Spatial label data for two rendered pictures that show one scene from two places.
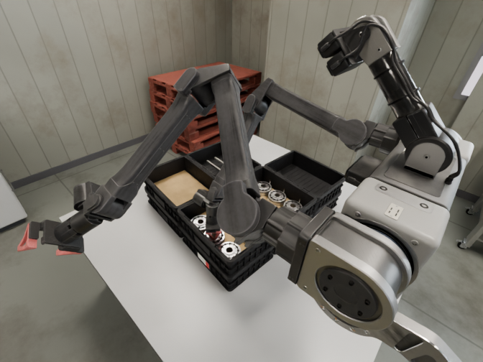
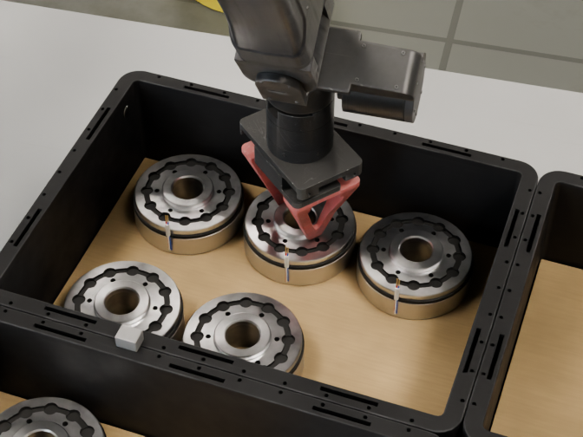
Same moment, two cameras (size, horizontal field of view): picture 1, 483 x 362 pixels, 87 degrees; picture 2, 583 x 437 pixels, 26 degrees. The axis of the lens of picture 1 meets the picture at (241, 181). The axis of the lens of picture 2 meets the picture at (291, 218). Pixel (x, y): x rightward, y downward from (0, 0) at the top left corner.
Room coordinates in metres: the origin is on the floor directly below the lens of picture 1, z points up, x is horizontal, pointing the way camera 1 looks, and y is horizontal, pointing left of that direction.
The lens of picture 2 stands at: (1.48, -0.25, 1.71)
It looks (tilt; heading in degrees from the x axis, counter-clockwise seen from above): 47 degrees down; 153
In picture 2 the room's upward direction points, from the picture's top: straight up
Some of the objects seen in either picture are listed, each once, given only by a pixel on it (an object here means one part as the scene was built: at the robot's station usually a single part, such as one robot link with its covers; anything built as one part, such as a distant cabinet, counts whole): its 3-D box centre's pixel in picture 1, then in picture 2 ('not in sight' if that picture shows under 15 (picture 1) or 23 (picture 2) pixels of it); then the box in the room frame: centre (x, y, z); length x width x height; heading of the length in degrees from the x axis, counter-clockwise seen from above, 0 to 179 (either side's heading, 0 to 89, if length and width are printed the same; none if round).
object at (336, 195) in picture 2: not in sight; (306, 191); (0.79, 0.12, 0.91); 0.07 x 0.07 x 0.09; 5
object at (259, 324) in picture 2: not in sight; (242, 336); (0.88, 0.01, 0.86); 0.05 x 0.05 x 0.01
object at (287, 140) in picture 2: (213, 217); (299, 125); (0.78, 0.12, 0.98); 0.10 x 0.07 x 0.07; 5
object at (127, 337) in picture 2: not in sight; (129, 337); (0.89, -0.09, 0.94); 0.02 x 0.01 x 0.01; 44
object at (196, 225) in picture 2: (229, 251); (187, 192); (0.70, 0.04, 0.86); 0.10 x 0.10 x 0.01
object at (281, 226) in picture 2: not in sight; (299, 218); (0.78, 0.12, 0.86); 0.05 x 0.05 x 0.01
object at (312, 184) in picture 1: (302, 179); not in sight; (1.25, -0.37, 0.87); 0.40 x 0.30 x 0.11; 44
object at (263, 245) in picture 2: (213, 235); (299, 222); (0.78, 0.12, 0.86); 0.10 x 0.10 x 0.01
